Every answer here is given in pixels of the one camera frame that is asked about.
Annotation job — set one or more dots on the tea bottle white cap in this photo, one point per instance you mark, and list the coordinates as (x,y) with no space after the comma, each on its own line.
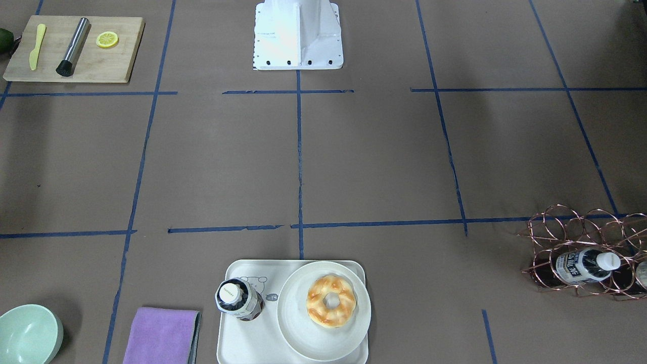
(238,298)

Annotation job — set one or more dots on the cream serving tray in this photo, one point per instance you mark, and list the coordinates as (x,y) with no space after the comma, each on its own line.
(260,340)

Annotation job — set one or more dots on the tea bottle in rack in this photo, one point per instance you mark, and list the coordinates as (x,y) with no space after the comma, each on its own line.
(575,268)
(632,277)

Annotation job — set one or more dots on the glazed donut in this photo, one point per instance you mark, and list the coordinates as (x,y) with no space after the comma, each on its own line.
(330,302)

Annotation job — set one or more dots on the cream round plate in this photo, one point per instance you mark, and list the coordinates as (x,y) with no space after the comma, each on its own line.
(309,339)

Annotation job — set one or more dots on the purple folded cloth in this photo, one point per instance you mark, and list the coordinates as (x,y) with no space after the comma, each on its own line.
(163,336)

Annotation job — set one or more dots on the wooden cutting board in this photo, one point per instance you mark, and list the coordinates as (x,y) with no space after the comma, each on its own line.
(95,65)

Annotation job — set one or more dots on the lemon slice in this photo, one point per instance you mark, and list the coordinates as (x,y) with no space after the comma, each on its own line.
(107,39)

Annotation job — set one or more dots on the steel muddler black tip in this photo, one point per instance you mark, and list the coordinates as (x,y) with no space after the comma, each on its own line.
(67,65)

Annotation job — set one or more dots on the yellow plastic knife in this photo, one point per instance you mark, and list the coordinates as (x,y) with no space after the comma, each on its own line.
(34,53)

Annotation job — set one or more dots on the mint green bowl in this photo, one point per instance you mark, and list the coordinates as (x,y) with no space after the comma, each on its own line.
(30,333)

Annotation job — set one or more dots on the green avocado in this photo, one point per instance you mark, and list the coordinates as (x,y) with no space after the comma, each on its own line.
(7,41)

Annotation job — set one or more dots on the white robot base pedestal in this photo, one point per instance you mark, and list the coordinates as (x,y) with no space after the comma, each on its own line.
(297,35)

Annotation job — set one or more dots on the copper wire bottle rack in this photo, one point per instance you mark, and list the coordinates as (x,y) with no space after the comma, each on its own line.
(560,229)

